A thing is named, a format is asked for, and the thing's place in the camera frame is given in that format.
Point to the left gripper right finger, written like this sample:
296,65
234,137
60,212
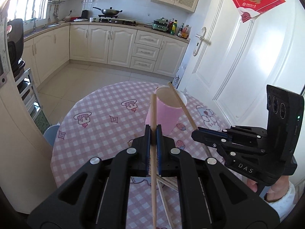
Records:
212,195

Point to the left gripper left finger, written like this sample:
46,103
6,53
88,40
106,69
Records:
96,195

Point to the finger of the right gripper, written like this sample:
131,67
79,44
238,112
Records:
216,144
212,135

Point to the wooden chopstick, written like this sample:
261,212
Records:
166,209
170,182
153,157
188,115

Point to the cream lower kitchen cabinets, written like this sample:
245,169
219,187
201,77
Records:
137,48

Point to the kitchen faucet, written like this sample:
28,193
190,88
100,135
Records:
33,19

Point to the kitchen window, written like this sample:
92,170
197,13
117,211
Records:
27,9

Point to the right hand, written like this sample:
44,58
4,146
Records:
276,191

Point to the pink cylindrical utensil cup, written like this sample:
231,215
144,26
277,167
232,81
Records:
169,109

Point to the white door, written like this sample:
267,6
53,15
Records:
237,60

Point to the pink checkered tablecloth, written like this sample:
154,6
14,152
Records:
105,121

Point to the blue plastic stool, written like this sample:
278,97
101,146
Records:
50,134

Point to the orange sauce bottle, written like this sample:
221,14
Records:
186,32

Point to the dark sauce bottle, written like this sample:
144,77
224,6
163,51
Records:
180,30

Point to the green bottle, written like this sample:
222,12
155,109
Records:
173,27

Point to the green small appliance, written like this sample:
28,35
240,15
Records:
160,24

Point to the metal shelf rack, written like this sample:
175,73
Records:
28,93

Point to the gas stove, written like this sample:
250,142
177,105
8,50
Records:
113,20

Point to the black wok with lid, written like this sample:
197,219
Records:
109,12

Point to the black electric kettle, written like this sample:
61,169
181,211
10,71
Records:
84,14

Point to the dark rice cooker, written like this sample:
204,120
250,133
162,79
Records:
15,41

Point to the black camera box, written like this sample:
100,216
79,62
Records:
285,114

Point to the silver door handle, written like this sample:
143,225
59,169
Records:
200,40

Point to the hanging utensil wall rack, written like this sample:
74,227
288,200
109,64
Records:
54,7

